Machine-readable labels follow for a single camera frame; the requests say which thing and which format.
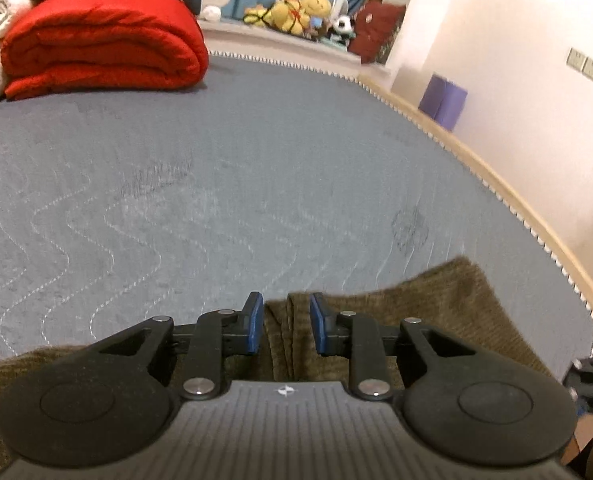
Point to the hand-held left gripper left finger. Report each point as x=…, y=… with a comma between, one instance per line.
x=254, y=325

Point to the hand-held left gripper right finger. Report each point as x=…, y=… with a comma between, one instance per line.
x=319, y=325

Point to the grey quilted mattress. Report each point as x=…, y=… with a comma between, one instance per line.
x=276, y=160

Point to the purple box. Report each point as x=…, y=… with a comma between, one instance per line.
x=444, y=102

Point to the black and white ball plush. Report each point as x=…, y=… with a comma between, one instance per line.
x=344, y=25

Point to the yellow and orange plush toy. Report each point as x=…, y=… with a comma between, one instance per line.
x=287, y=16

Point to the round yellow plush toy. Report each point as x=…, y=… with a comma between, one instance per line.
x=319, y=5

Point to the red folded blanket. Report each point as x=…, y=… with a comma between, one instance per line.
x=106, y=40

